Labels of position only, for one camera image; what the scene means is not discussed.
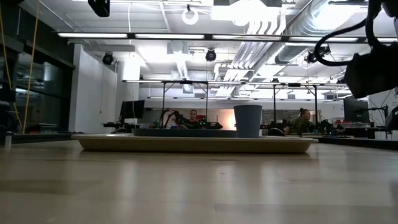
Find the blue cup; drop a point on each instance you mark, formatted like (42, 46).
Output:
(247, 123)

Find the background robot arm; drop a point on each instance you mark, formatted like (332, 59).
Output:
(180, 119)
(328, 127)

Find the beige plastic tray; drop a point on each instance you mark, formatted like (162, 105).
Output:
(186, 144)

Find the black computer monitor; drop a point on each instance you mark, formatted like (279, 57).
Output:
(356, 110)
(132, 109)

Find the long ceiling light bar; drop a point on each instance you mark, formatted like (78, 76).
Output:
(169, 36)

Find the person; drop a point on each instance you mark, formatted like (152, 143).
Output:
(301, 123)
(192, 116)

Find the small white cylinder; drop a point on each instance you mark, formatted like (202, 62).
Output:
(8, 140)

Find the black ceiling camera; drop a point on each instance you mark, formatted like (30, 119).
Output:
(211, 55)
(108, 58)

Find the black ceiling camera rig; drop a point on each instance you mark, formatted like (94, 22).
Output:
(311, 57)

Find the black aluminium table frame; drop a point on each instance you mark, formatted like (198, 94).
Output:
(357, 142)

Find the silver ventilation duct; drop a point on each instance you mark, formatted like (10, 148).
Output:
(298, 31)

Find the black station frame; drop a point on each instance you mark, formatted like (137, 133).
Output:
(163, 102)
(274, 105)

